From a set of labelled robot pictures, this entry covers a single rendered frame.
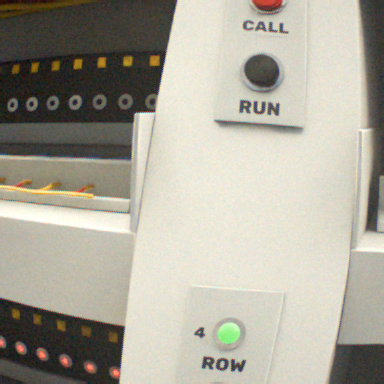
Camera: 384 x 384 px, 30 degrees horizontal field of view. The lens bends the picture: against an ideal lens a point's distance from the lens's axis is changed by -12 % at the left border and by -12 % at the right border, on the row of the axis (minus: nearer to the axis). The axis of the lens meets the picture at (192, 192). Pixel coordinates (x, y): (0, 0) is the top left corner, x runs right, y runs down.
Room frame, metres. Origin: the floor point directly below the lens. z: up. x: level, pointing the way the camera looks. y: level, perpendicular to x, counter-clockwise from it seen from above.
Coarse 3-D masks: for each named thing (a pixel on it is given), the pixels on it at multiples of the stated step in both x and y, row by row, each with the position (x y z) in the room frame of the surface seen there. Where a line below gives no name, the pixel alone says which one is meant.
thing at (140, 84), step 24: (0, 72) 0.55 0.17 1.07; (24, 72) 0.54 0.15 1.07; (48, 72) 0.54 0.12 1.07; (72, 72) 0.53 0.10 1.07; (96, 72) 0.53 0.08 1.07; (120, 72) 0.52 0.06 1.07; (144, 72) 0.51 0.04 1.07; (0, 96) 0.56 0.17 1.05; (24, 96) 0.55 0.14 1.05; (48, 96) 0.54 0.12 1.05; (120, 96) 0.53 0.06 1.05; (144, 96) 0.52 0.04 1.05; (0, 120) 0.56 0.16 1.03; (24, 120) 0.56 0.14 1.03; (48, 120) 0.55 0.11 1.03; (72, 120) 0.54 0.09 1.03; (96, 120) 0.54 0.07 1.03; (120, 120) 0.53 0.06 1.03
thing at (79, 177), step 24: (0, 168) 0.42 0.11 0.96; (24, 168) 0.41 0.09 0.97; (48, 168) 0.41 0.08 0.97; (72, 168) 0.40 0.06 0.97; (96, 168) 0.40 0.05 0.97; (120, 168) 0.39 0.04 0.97; (48, 192) 0.39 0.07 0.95; (72, 192) 0.38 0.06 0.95; (96, 192) 0.40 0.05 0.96; (120, 192) 0.39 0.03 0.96
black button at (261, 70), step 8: (256, 56) 0.32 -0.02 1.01; (264, 56) 0.32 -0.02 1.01; (248, 64) 0.32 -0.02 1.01; (256, 64) 0.32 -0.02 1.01; (264, 64) 0.32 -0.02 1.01; (272, 64) 0.32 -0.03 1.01; (248, 72) 0.32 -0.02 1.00; (256, 72) 0.32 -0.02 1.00; (264, 72) 0.32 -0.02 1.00; (272, 72) 0.32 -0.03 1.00; (256, 80) 0.32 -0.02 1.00; (264, 80) 0.32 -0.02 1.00; (272, 80) 0.32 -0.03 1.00
